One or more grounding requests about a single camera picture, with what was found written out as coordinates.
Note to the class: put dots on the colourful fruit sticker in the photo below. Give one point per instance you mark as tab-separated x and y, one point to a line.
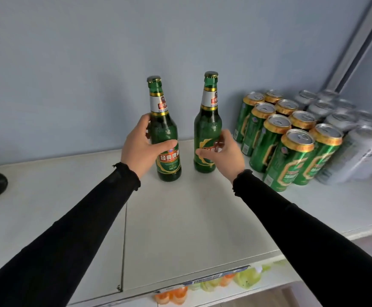
246	278

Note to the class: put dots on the group of silver beer cans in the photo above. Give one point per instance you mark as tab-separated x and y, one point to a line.
355	153

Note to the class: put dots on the person's left hand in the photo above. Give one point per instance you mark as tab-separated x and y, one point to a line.
136	150

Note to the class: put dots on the person's right forearm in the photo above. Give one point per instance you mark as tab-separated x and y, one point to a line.
314	239

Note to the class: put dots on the person's left thumb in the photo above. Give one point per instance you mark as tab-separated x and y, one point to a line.
166	146

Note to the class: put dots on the group of green beer cans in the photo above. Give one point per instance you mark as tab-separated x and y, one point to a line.
282	156

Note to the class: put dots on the green glass beer bottle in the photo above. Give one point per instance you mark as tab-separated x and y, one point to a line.
163	127
207	124

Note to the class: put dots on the person's right hand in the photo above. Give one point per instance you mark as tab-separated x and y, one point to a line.
229	159

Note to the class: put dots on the white chest freezer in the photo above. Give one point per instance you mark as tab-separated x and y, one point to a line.
189	220

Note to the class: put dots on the person's right thumb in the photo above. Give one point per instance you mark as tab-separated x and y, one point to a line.
207	153

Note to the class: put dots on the grey window frame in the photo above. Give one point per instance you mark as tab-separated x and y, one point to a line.
355	44

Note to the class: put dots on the person's left forearm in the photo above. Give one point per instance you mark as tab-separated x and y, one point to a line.
64	239

